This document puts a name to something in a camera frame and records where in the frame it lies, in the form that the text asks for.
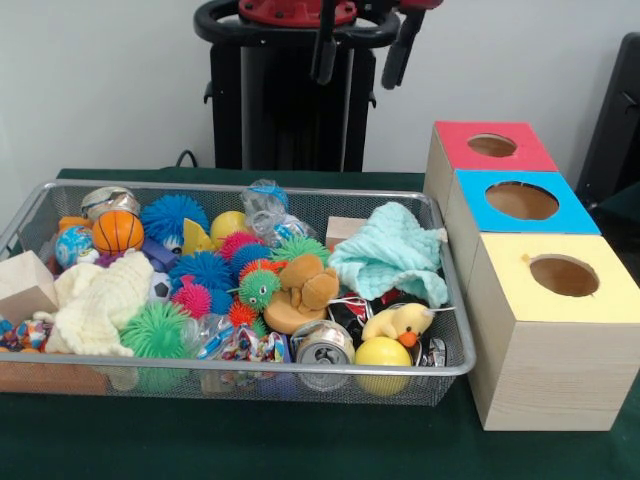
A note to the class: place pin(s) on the silver soda can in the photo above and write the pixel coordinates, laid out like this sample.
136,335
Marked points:
322,350

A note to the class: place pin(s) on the wooden box with three holes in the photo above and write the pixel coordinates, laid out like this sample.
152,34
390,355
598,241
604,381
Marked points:
540,350

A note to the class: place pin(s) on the yellow rubber duck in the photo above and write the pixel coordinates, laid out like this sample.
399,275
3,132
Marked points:
400,322

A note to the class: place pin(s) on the dark green table cloth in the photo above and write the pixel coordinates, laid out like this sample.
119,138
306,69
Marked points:
300,440

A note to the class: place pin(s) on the mint green cloth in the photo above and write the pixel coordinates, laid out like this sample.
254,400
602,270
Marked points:
390,255

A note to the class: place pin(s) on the yellow ball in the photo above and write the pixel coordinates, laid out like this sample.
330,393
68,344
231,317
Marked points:
382,357

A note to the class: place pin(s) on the cream knitted cloth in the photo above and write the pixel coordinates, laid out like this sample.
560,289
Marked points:
95,300

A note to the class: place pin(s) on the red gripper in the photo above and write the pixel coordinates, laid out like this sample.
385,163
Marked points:
420,4

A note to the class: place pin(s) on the orange toy basketball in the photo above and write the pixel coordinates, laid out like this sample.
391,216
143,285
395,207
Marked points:
118,232

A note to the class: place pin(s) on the brown plush toy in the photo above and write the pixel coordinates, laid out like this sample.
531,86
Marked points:
300,300

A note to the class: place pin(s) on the green spiky ball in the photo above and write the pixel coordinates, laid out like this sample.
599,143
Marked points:
155,332

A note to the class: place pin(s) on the blue spiky ball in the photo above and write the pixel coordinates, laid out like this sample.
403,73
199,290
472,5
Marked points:
172,215

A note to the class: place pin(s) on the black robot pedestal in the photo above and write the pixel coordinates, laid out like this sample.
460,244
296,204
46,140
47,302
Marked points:
270,110

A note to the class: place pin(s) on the clear mesh bin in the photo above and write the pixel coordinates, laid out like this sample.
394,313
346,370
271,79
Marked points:
452,385

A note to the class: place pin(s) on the plain wooden block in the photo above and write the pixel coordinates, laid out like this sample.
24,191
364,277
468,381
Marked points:
25,285

